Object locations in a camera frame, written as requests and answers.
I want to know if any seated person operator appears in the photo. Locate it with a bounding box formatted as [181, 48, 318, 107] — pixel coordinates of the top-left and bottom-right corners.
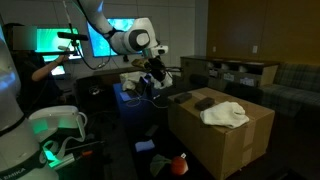
[2, 23, 69, 114]

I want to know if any white cloth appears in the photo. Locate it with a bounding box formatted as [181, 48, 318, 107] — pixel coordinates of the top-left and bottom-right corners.
[200, 101, 249, 129]

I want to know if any wall monitor screen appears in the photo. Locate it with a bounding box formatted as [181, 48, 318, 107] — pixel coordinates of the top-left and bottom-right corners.
[87, 17, 154, 58]
[36, 28, 83, 62]

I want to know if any wooden sideboard cabinet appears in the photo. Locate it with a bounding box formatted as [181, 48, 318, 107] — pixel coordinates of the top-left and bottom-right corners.
[181, 55, 280, 90]

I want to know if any red plush ball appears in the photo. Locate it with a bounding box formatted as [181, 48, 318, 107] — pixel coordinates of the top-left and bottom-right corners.
[170, 156, 189, 176]

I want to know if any green plaid sofa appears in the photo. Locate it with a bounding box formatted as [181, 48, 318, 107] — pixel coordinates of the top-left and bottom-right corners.
[261, 63, 320, 117]

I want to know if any dark eraser block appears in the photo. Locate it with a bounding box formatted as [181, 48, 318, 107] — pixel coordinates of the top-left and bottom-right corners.
[145, 125, 159, 137]

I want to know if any green plush leaf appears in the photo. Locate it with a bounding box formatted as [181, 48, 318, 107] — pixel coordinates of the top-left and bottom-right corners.
[150, 154, 172, 177]

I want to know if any white VR headset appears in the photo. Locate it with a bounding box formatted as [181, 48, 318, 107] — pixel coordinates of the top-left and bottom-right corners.
[28, 105, 88, 142]

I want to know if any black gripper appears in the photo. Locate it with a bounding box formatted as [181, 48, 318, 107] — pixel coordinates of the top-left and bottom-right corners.
[148, 57, 166, 80]

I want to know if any white plastic bag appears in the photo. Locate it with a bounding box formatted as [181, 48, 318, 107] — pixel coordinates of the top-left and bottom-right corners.
[151, 72, 173, 89]

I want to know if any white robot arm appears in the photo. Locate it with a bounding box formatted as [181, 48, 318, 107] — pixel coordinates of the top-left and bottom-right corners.
[0, 0, 168, 180]

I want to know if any cardboard box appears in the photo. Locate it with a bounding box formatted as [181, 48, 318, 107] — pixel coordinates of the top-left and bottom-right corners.
[168, 88, 275, 180]

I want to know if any blue sponge cloth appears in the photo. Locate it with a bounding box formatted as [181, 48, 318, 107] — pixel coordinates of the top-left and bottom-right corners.
[135, 140, 155, 152]

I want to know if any black camera on stand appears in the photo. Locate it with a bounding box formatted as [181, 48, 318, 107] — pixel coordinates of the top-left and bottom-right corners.
[57, 32, 89, 41]

